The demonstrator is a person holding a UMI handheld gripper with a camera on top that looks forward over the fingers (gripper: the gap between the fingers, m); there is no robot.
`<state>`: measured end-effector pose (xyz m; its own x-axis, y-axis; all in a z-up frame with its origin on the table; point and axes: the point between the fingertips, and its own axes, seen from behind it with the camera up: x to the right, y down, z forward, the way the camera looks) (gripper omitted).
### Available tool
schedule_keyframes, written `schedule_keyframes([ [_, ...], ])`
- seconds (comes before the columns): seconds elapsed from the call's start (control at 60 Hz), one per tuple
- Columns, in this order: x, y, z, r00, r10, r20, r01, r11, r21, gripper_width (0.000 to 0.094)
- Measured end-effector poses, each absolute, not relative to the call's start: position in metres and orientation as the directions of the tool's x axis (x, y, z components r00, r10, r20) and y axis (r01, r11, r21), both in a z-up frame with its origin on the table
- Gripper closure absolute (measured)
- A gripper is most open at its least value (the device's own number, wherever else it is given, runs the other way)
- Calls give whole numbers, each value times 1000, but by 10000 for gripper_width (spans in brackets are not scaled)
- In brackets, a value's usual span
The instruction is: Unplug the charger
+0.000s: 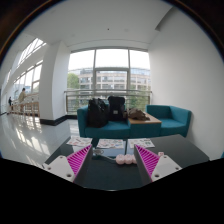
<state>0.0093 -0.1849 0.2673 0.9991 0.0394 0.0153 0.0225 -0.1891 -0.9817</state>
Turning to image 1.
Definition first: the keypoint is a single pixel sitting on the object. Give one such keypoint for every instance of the metal balcony railing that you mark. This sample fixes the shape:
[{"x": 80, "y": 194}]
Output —
[{"x": 83, "y": 90}]

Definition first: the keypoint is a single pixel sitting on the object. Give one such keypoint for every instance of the person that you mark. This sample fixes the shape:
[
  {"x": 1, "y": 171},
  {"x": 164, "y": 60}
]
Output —
[
  {"x": 22, "y": 96},
  {"x": 10, "y": 101}
]

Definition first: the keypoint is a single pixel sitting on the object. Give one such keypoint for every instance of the teal fabric sofa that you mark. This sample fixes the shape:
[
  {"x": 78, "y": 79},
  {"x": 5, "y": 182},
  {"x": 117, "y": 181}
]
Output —
[
  {"x": 173, "y": 123},
  {"x": 110, "y": 130}
]

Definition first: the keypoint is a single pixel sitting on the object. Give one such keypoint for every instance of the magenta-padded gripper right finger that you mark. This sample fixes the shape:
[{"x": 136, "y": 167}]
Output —
[{"x": 165, "y": 166}]

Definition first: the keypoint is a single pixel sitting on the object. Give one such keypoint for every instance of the glossy black bag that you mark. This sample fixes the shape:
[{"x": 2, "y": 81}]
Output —
[{"x": 97, "y": 113}]

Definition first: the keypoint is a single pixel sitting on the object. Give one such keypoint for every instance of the wooden-topped teal side table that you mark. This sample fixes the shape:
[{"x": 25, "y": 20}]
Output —
[{"x": 145, "y": 128}]

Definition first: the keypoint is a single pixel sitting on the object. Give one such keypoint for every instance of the brown jacket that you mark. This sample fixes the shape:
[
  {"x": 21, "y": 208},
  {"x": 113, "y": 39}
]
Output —
[{"x": 137, "y": 114}]

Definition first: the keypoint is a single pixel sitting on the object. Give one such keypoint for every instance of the black backpack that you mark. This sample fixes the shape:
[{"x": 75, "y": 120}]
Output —
[{"x": 116, "y": 108}]

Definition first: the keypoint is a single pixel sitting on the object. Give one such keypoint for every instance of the wooden balustrade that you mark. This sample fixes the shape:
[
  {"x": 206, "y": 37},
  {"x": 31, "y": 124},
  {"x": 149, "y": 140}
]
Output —
[{"x": 28, "y": 108}]

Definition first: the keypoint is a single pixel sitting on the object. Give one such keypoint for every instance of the pink power strip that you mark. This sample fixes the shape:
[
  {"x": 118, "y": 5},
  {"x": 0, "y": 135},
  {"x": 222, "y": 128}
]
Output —
[{"x": 125, "y": 159}]

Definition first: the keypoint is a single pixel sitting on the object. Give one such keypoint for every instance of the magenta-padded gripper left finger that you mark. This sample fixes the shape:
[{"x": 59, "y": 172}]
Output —
[{"x": 58, "y": 166}]

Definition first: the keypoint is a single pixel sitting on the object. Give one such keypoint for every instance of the corridor glass windows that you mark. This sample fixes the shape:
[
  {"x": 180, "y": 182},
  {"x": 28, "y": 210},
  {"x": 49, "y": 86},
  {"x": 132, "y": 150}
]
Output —
[{"x": 31, "y": 48}]

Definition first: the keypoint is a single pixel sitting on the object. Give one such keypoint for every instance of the large glass window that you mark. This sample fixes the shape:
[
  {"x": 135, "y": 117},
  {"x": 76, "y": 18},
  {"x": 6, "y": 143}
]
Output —
[{"x": 111, "y": 58}]

